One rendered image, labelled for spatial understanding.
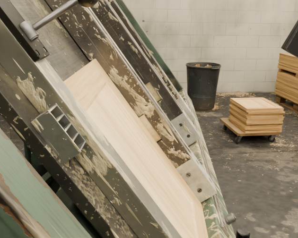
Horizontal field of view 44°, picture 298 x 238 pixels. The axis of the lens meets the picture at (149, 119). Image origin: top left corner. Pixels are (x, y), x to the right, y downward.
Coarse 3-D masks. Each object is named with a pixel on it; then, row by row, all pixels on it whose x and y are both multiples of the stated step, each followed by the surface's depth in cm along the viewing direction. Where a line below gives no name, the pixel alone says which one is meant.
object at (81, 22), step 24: (48, 0) 88; (72, 24) 90; (96, 24) 90; (96, 48) 91; (120, 72) 93; (144, 96) 94; (168, 120) 100; (168, 144) 98; (192, 168) 99; (216, 192) 101
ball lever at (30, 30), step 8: (72, 0) 53; (80, 0) 53; (88, 0) 53; (96, 0) 54; (64, 8) 53; (48, 16) 52; (56, 16) 52; (24, 24) 50; (40, 24) 51; (24, 32) 50; (32, 32) 50; (32, 40) 51
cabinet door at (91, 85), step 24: (96, 72) 85; (96, 96) 75; (120, 96) 91; (96, 120) 66; (120, 120) 80; (120, 144) 70; (144, 144) 86; (144, 168) 75; (168, 168) 93; (168, 192) 81; (192, 192) 100; (168, 216) 71; (192, 216) 87
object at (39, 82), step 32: (0, 32) 49; (0, 64) 50; (32, 64) 50; (32, 96) 51; (64, 96) 52; (96, 128) 56; (96, 160) 54; (128, 192) 55; (128, 224) 56; (160, 224) 57
